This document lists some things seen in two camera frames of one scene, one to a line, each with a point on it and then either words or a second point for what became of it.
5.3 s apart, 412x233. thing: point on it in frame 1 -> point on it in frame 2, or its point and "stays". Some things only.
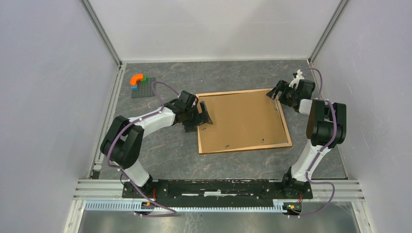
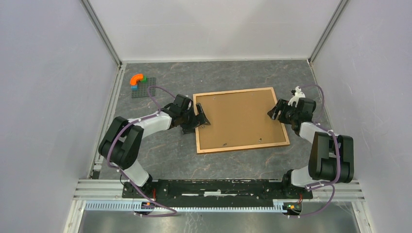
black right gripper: [281, 86] -> [282, 106]
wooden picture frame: [269, 90] stays
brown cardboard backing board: [241, 120] stays
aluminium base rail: [112, 190] stays
